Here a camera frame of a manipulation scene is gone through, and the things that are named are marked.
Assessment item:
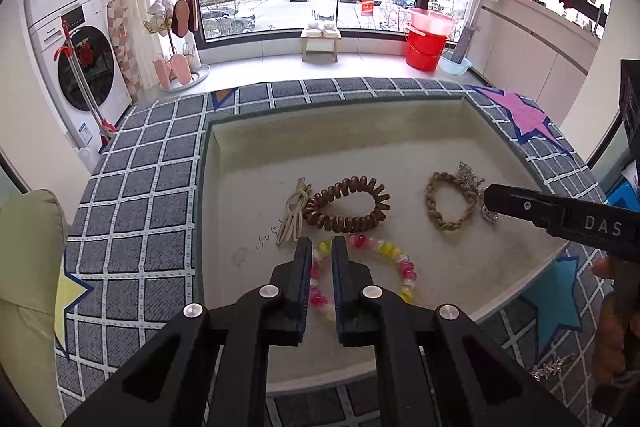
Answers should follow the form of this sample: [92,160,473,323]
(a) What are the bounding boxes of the brown spiral hair tie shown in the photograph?
[302,177,391,233]

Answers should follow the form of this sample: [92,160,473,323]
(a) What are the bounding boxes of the colourful beaded bracelet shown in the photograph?
[309,234,418,323]

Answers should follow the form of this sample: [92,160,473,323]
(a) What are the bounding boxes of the white low cabinet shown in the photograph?
[470,0,603,128]

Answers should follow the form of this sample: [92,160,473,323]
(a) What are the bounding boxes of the pink checked board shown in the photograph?
[106,0,144,105]

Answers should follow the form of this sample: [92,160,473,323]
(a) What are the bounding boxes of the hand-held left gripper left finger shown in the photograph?
[62,237,313,427]

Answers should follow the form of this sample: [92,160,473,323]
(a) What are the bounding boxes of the person's right hand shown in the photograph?
[592,256,628,386]

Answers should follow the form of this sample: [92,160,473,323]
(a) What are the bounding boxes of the light blue basin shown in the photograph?
[439,54,473,76]

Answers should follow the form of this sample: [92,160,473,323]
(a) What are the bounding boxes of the red bucket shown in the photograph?
[404,24,451,72]

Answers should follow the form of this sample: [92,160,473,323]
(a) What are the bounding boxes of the tan braided bracelet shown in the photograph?
[426,172,483,232]

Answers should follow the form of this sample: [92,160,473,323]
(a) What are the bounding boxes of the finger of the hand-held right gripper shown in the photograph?
[482,183,566,232]

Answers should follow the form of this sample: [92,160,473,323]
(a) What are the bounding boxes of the silver rhinestone hair clip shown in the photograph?
[531,353,576,382]

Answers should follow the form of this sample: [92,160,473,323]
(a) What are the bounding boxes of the grey-green jewelry tray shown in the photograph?
[195,96,601,395]

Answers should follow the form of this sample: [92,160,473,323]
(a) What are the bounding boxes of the small wooden stool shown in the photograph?
[300,29,343,64]

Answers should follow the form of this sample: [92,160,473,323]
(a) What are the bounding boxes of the blue star sticker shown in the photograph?
[520,254,608,358]

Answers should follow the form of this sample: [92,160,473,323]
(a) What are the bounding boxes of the grey checked tablecloth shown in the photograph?
[55,77,616,427]

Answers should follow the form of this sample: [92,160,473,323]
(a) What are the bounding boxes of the orange star sticker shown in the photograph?
[210,88,239,112]

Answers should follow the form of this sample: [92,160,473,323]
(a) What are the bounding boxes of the rhinestone brooch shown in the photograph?
[456,162,486,194]

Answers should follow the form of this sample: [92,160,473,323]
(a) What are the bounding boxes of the white washing machine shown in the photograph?
[30,0,133,144]

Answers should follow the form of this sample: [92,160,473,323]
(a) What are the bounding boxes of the beige hair clip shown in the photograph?
[276,177,313,249]

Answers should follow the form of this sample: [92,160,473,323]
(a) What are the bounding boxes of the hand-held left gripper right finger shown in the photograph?
[331,237,586,427]

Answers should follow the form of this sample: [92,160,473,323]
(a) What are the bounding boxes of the red mop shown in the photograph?
[59,21,119,148]

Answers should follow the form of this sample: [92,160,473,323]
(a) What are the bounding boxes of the gold shoe rack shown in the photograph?
[144,0,211,92]

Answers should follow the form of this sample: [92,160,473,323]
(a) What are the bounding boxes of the yellow star sticker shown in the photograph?
[54,252,96,358]

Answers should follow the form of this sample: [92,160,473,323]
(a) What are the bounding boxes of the pale green sofa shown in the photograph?
[0,189,71,427]

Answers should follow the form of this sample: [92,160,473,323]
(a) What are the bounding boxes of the pink star sticker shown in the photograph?
[472,88,573,158]

